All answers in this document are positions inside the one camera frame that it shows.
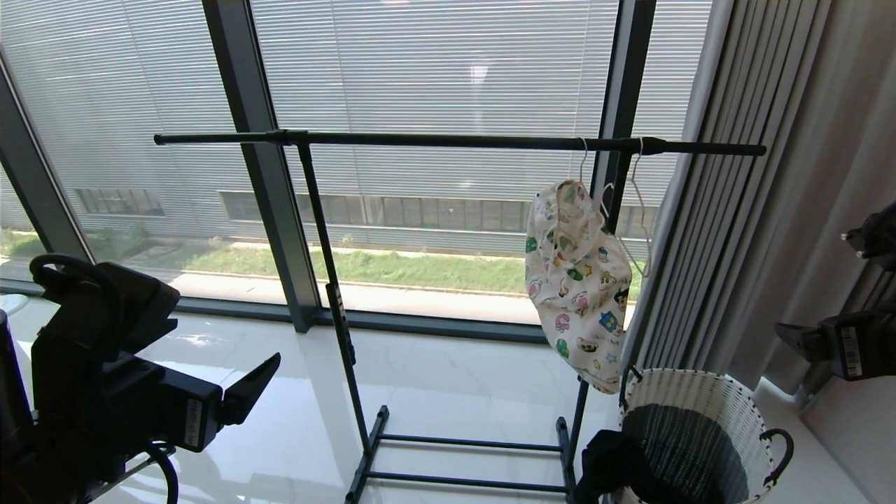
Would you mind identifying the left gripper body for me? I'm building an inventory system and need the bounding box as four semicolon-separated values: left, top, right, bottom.
49;363;225;478

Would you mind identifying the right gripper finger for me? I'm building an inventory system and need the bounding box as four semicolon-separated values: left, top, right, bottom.
775;322;825;363

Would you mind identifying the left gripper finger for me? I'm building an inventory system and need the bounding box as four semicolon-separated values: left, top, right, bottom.
223;352;282;426

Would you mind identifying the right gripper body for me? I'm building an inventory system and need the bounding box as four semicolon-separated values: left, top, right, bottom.
818;308;896;381

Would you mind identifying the black garment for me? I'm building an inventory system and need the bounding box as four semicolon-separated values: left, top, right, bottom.
575;429;676;504

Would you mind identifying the cream printed garment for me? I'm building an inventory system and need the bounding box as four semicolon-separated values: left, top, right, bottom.
525;180;633;394

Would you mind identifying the white laundry basket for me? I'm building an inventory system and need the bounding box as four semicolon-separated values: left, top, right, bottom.
616;367;795;504

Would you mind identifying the black clothes rack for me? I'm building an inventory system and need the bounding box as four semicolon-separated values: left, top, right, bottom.
154;129;767;504

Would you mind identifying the beige curtain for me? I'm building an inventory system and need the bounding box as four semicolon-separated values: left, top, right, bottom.
623;0;896;393

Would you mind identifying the window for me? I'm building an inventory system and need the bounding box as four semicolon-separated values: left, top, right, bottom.
0;0;715;344

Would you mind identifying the black cable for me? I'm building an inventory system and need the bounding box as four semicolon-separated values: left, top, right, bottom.
29;253;125;303
143;441;179;504

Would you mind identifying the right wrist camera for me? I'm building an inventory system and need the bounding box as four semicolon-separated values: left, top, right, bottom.
842;202;896;272

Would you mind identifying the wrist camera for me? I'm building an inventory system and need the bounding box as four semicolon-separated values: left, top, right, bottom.
31;262;181;368
842;202;896;272

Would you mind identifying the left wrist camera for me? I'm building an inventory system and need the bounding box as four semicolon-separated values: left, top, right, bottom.
31;262;181;368

